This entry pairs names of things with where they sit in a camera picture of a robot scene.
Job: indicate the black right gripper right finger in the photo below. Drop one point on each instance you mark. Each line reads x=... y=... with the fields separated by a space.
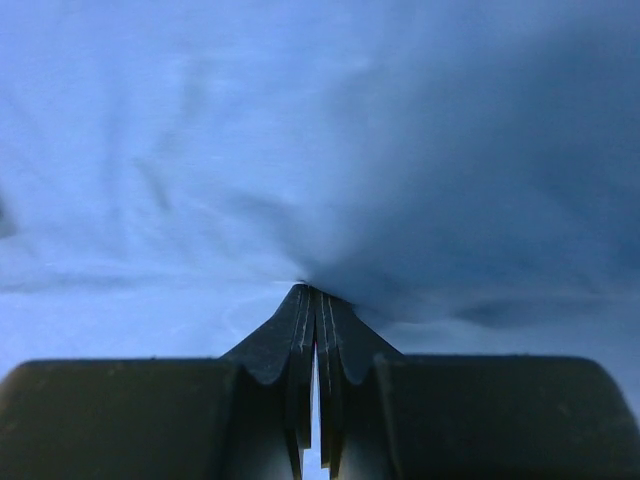
x=387 y=415

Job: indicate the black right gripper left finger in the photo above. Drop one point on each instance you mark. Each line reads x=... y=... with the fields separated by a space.
x=245 y=415

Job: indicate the blue surgical cloth wrap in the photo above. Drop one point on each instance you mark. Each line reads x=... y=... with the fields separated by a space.
x=464 y=174

